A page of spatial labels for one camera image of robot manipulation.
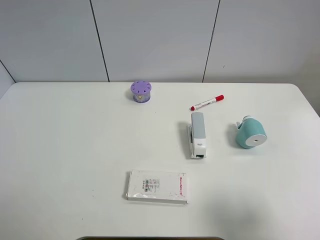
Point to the purple round container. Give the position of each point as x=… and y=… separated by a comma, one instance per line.
x=141, y=91

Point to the white grey stapler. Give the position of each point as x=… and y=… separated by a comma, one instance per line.
x=197, y=136

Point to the red whiteboard marker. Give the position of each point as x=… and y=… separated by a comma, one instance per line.
x=206, y=103

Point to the white cardboard box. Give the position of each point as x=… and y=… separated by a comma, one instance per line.
x=158, y=187

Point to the teal pencil sharpener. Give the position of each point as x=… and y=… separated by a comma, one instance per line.
x=250, y=133

